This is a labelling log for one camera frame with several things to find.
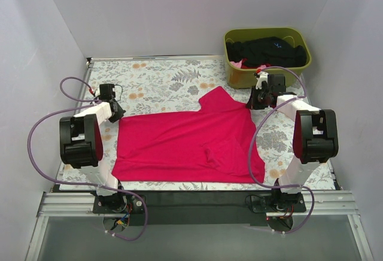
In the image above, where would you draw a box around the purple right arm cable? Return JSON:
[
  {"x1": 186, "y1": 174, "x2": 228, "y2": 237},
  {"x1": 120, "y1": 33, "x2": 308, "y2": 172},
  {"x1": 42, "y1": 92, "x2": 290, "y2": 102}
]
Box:
[{"x1": 247, "y1": 66, "x2": 315, "y2": 235}]

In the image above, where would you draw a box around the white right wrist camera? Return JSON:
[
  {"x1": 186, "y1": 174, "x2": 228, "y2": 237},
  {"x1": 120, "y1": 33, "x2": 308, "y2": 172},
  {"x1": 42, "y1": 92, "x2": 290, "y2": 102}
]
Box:
[{"x1": 256, "y1": 69, "x2": 269, "y2": 90}]

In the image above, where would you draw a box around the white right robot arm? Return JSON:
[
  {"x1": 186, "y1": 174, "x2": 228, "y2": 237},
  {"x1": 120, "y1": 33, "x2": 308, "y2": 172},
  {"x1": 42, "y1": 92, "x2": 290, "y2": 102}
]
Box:
[{"x1": 246, "y1": 72, "x2": 339, "y2": 214}]

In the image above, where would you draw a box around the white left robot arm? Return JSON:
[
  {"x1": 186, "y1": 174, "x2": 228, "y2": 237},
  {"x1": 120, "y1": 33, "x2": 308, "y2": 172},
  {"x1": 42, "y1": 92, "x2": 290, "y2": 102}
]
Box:
[{"x1": 59, "y1": 83, "x2": 127, "y2": 213}]

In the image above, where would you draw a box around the green plastic laundry basket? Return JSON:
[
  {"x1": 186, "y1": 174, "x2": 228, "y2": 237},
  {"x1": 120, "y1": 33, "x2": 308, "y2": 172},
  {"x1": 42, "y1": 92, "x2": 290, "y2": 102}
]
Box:
[{"x1": 224, "y1": 27, "x2": 311, "y2": 89}]

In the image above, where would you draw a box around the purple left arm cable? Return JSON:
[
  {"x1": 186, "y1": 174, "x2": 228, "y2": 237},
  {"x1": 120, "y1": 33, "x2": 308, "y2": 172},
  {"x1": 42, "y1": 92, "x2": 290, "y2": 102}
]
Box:
[{"x1": 26, "y1": 77, "x2": 150, "y2": 242}]

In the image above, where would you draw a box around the magenta t shirt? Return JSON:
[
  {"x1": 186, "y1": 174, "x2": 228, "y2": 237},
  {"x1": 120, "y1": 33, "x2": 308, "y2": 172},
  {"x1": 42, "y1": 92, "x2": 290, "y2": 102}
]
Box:
[{"x1": 112, "y1": 87, "x2": 265, "y2": 183}]

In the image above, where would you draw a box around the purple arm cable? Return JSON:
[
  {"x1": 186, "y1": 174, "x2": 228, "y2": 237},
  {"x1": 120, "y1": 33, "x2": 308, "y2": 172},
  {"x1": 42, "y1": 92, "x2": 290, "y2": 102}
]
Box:
[
  {"x1": 247, "y1": 66, "x2": 315, "y2": 235},
  {"x1": 26, "y1": 77, "x2": 150, "y2": 242}
]

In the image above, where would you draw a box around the pink garment in basket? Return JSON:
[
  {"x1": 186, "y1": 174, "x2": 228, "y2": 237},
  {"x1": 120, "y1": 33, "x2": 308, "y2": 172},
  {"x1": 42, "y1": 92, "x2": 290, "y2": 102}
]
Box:
[{"x1": 230, "y1": 59, "x2": 269, "y2": 70}]

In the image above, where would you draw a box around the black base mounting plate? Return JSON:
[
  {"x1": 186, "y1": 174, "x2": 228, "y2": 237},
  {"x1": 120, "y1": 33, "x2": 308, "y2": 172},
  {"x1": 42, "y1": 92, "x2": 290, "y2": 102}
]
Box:
[{"x1": 92, "y1": 190, "x2": 306, "y2": 232}]

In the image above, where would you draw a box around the black t shirt in basket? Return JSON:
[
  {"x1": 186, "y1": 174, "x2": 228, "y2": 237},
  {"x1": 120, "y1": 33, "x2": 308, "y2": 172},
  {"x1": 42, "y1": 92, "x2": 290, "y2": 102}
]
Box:
[{"x1": 226, "y1": 37, "x2": 308, "y2": 68}]

